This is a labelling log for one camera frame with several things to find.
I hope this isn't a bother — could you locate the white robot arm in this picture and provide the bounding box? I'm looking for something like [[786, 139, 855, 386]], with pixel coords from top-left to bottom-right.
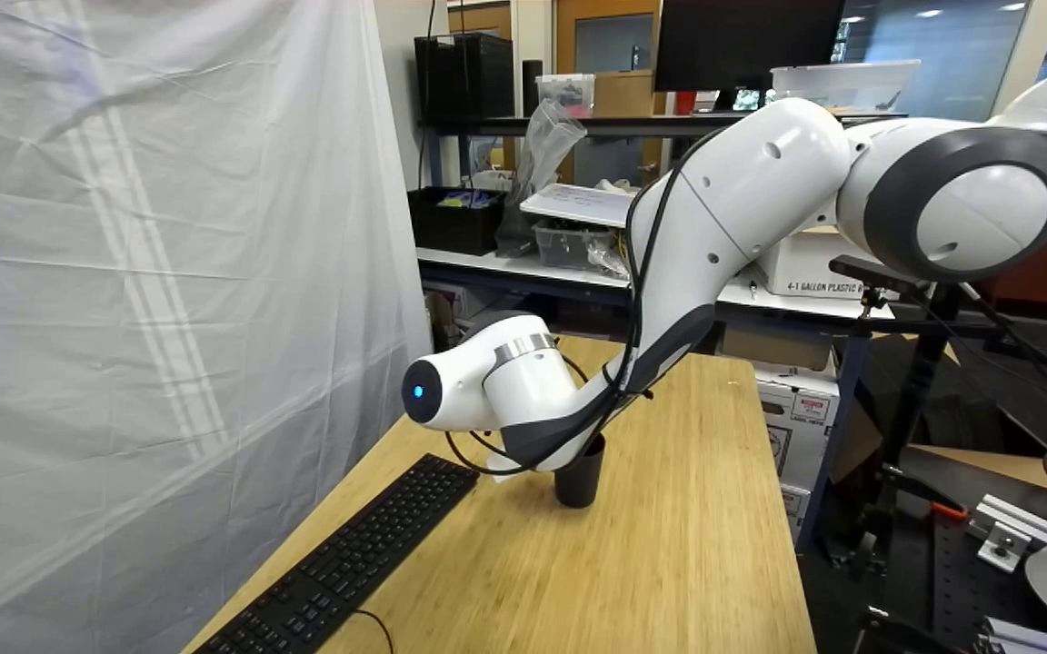
[[402, 79, 1047, 472]]

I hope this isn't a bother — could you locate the black plastic cup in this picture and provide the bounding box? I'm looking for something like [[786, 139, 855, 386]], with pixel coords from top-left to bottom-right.
[[557, 435, 608, 509]]

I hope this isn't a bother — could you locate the black storage bin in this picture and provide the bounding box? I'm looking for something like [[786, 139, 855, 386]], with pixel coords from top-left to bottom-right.
[[410, 190, 505, 253]]

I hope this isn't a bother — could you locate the white storage box on shelf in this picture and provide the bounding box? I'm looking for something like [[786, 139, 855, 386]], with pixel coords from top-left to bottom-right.
[[760, 226, 868, 298]]

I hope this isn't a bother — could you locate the black monitor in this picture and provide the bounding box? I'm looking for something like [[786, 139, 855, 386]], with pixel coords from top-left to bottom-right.
[[656, 0, 848, 92]]

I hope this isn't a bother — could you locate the white curtain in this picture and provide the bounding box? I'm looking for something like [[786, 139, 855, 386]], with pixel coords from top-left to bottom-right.
[[0, 0, 426, 654]]

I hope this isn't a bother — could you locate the black keyboard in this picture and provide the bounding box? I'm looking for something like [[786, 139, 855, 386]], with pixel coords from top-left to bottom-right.
[[200, 455, 477, 654]]

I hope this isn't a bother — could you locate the black camera tripod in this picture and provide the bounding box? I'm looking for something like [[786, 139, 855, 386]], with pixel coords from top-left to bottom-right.
[[831, 253, 959, 654]]

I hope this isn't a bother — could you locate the aluminium bracket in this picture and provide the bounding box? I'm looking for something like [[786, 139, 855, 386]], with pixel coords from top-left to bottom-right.
[[972, 494, 1047, 574]]

